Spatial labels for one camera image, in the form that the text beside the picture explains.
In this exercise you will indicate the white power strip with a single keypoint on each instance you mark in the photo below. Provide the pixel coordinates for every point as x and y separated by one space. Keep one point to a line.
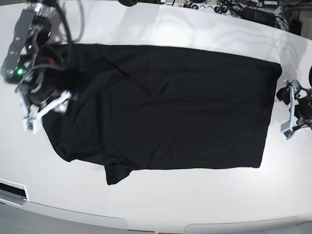
232 9

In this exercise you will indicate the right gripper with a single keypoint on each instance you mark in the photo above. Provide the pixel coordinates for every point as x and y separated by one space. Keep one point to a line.
42 91

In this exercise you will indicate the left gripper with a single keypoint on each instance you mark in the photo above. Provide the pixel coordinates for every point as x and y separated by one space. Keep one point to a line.
303 110

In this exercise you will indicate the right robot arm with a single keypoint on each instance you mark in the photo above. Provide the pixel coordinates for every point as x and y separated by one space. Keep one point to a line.
22 65

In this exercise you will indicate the black t-shirt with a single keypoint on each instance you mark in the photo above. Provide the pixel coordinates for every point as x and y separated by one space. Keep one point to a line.
163 108

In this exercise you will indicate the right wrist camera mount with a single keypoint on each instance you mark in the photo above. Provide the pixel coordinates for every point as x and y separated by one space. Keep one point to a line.
32 121

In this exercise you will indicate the black power adapter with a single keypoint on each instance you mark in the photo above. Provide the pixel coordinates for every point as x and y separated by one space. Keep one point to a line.
259 16

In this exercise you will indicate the white table slot bracket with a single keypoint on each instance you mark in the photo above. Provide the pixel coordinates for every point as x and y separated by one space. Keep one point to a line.
13 193

